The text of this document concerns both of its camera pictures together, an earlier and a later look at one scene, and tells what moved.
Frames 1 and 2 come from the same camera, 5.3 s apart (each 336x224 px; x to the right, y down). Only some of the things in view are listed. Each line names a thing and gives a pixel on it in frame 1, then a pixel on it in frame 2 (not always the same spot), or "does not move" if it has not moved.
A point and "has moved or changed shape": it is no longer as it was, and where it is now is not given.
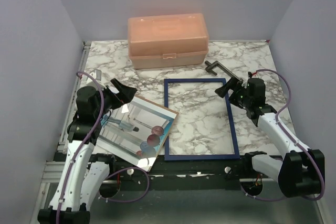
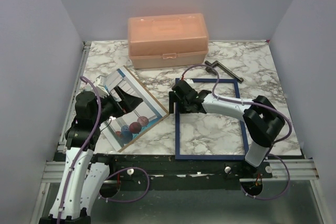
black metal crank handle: (213, 64) does not move
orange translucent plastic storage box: (168, 41) does not move
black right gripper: (232, 83) → (173, 98)
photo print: (136, 131) has moved or changed shape
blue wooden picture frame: (235, 156) → (229, 157)
